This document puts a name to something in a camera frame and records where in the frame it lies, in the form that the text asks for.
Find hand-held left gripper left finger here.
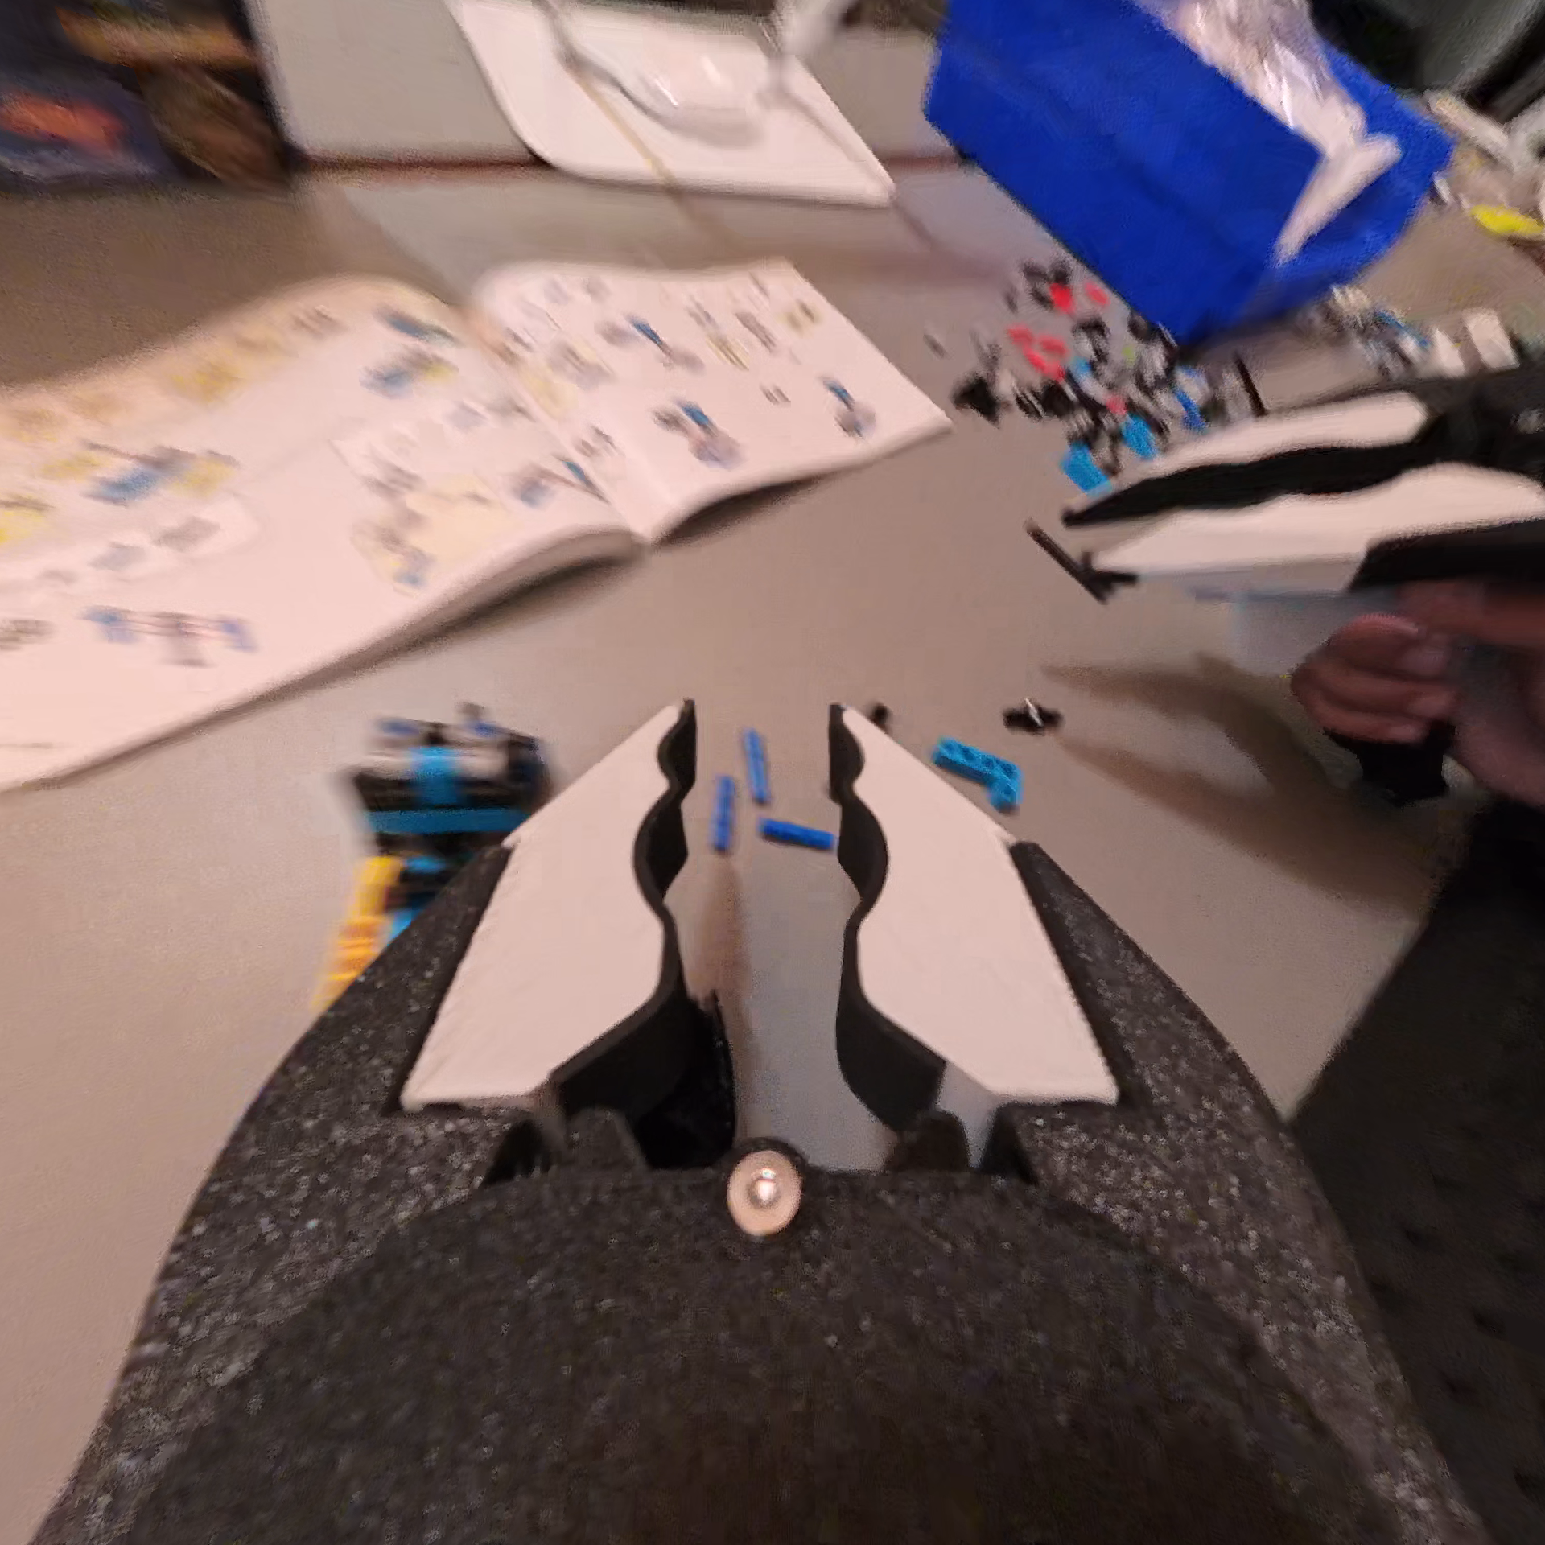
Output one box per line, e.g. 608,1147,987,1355
399,700,697,1107

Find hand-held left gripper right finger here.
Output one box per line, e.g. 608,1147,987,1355
827,704,1120,1107

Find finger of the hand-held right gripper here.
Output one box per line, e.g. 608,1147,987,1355
1061,391,1440,529
1079,465,1545,601

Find blue L-shaped beam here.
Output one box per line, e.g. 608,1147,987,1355
930,733,1026,812
1061,437,1162,496

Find pile of small brick parts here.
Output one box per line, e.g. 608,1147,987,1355
927,257,1270,459

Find blue yellow brick assembly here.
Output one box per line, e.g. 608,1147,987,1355
314,704,553,1011

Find grey desk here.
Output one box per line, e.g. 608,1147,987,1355
0,156,1545,1545

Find person's right hand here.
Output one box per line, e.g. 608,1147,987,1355
1289,577,1545,805

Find blue plastic bin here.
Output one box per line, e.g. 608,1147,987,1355
921,0,1456,347

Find clear parts bag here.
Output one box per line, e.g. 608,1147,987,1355
1133,0,1403,263

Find open instruction booklet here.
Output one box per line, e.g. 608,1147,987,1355
0,257,956,794

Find white laptop stand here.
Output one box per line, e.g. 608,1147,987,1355
450,0,895,209

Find blue robot kit box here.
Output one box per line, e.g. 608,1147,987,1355
0,0,292,191

